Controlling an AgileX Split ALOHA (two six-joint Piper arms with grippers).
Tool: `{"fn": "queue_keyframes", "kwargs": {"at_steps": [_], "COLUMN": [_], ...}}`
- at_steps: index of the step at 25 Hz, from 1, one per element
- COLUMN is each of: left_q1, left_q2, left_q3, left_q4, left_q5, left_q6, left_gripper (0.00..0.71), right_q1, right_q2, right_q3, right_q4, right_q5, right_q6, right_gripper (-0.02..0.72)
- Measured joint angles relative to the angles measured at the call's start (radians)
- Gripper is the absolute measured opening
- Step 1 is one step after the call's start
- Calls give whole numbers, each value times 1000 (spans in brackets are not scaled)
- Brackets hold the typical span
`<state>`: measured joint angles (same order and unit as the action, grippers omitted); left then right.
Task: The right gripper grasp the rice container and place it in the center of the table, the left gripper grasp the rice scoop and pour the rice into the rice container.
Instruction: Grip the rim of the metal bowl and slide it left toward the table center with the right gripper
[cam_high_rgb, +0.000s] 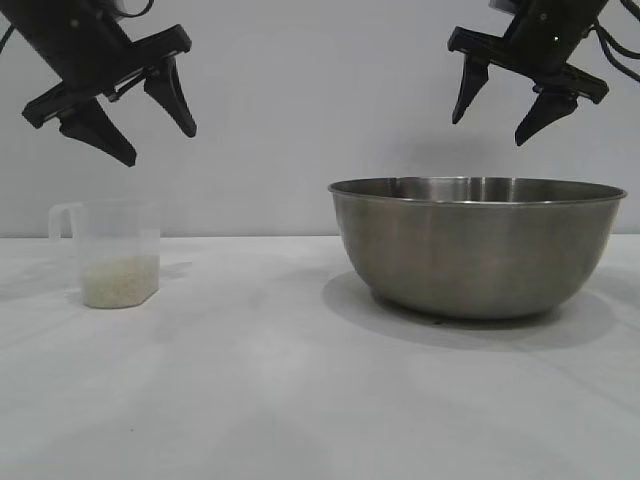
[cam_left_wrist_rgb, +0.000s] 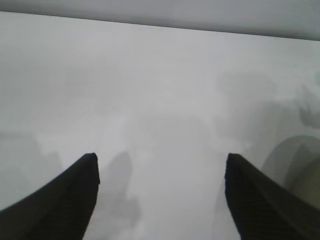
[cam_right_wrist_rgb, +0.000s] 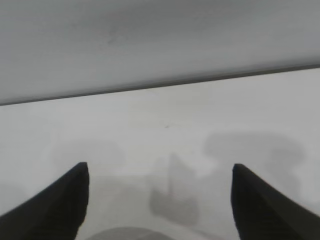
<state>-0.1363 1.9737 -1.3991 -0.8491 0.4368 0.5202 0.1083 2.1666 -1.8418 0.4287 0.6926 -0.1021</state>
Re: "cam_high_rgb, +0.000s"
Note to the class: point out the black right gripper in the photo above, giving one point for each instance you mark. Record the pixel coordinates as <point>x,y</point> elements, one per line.
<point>542,42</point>

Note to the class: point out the clear plastic measuring cup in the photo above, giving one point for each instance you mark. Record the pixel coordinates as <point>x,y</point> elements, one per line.
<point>120,230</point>

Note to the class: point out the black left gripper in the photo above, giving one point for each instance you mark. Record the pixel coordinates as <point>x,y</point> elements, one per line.
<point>85,55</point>

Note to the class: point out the white uncooked rice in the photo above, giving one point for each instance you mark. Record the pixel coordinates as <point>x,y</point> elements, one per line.
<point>120,282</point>

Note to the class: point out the stainless steel mixing bowl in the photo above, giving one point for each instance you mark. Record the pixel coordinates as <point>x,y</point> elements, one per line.
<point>475,255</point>

